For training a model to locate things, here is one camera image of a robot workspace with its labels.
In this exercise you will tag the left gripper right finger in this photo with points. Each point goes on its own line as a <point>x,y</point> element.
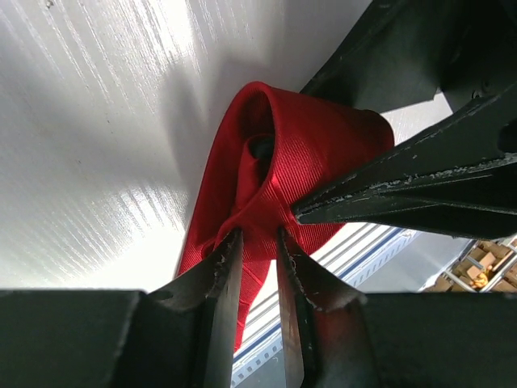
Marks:
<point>336,336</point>

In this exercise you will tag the red necktie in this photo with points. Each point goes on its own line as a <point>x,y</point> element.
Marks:
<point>272,148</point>

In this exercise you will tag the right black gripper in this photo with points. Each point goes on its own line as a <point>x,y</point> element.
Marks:
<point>400,53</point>

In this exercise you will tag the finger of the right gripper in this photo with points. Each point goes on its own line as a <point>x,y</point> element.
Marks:
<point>457,177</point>

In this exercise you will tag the aluminium mounting rail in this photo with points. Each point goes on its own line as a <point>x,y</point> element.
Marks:
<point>352,247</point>

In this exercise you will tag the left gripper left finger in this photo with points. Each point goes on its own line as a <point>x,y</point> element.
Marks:
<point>181,335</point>

